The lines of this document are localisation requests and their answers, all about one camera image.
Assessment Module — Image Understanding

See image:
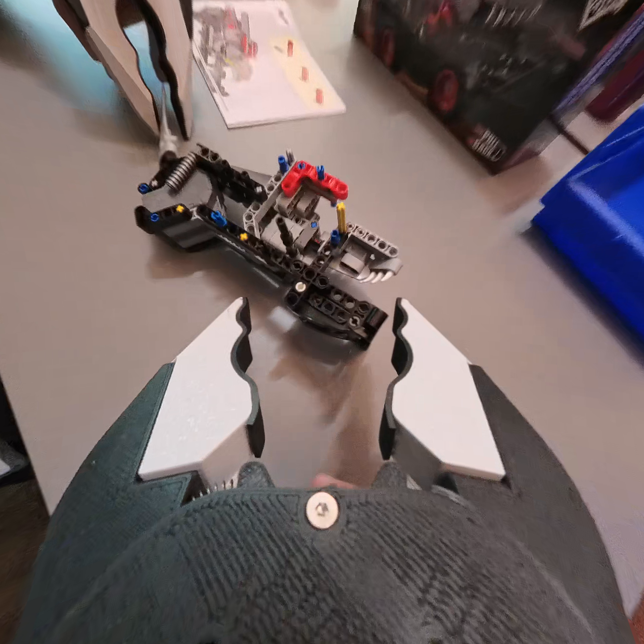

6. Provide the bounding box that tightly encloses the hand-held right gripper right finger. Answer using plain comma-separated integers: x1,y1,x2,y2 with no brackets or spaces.
378,297,506,490

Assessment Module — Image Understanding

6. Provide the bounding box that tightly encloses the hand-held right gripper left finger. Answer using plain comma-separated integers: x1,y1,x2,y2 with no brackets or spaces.
137,297,266,483

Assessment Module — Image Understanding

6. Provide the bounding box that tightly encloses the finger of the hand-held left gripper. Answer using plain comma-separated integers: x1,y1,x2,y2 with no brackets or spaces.
143,0,195,142
80,0,163,138

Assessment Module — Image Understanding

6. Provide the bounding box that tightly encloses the toy truck chassis model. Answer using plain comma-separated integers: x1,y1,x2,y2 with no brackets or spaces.
133,143,403,350

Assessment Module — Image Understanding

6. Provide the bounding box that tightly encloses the grey desk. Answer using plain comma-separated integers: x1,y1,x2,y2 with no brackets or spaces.
0,0,644,620

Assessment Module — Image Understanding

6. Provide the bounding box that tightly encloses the building instruction booklet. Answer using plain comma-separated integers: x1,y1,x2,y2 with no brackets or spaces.
191,0,347,129

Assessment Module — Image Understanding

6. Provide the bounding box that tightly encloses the blue plastic bin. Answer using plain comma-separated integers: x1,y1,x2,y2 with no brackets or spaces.
532,106,644,353

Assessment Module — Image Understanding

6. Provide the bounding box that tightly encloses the black toy set box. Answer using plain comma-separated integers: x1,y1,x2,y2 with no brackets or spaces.
354,0,644,176

